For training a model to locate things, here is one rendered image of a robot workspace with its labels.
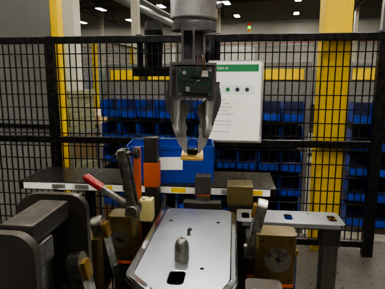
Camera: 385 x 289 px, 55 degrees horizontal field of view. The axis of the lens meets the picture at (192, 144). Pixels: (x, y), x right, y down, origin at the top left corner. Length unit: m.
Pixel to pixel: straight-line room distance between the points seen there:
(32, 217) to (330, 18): 1.23
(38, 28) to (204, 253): 2.30
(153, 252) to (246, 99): 0.75
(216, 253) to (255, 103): 0.71
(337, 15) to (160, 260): 1.08
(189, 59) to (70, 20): 4.56
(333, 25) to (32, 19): 2.07
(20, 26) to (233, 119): 1.95
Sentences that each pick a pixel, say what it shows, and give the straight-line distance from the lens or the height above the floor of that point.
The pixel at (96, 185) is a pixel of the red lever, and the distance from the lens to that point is 0.95.
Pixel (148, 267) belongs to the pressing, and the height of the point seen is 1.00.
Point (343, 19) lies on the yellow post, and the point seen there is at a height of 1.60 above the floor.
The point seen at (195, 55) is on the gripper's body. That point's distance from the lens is 0.58.
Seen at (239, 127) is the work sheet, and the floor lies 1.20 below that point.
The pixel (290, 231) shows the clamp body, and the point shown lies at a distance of 0.88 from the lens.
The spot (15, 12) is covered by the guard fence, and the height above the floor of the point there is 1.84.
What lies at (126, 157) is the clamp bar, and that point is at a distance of 0.90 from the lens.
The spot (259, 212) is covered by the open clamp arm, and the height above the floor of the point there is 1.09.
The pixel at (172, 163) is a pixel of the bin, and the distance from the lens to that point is 1.27.
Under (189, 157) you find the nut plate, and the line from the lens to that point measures 0.61.
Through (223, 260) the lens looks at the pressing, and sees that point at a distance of 0.83.
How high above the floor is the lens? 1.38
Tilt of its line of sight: 10 degrees down
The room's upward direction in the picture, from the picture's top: straight up
